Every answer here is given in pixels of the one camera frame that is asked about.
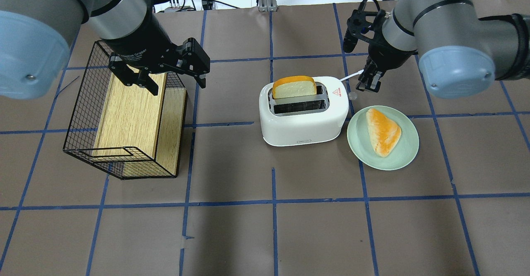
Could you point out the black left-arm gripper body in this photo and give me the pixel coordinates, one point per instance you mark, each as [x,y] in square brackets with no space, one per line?
[140,40]

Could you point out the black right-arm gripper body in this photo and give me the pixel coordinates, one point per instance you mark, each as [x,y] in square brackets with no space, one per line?
[387,56]

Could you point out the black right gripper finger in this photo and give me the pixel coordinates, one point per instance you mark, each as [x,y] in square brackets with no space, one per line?
[363,81]
[374,82]

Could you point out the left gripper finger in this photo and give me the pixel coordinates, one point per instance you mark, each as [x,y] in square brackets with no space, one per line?
[128,77]
[201,80]

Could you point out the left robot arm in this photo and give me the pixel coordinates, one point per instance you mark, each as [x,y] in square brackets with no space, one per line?
[37,35]

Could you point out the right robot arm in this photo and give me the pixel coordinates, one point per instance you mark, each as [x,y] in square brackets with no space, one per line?
[459,53]

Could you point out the translucent toaster lever knob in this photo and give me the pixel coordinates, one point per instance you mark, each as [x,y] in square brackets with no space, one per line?
[353,96]

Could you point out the white two-slot toaster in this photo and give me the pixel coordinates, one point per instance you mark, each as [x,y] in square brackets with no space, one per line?
[306,119]

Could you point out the triangular toasted sandwich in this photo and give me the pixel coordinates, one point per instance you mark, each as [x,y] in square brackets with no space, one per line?
[384,133]

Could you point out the wooden box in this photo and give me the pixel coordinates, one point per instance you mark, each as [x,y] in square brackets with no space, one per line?
[139,134]

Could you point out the light green plate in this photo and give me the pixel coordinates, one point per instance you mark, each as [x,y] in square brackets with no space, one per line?
[406,147]

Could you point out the orange-crust bread slice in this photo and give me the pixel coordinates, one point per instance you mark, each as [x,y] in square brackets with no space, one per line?
[294,86]

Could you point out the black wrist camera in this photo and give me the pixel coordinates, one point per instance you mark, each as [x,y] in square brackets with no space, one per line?
[363,25]

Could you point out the black wire basket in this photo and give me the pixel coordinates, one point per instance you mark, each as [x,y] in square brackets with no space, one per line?
[86,115]

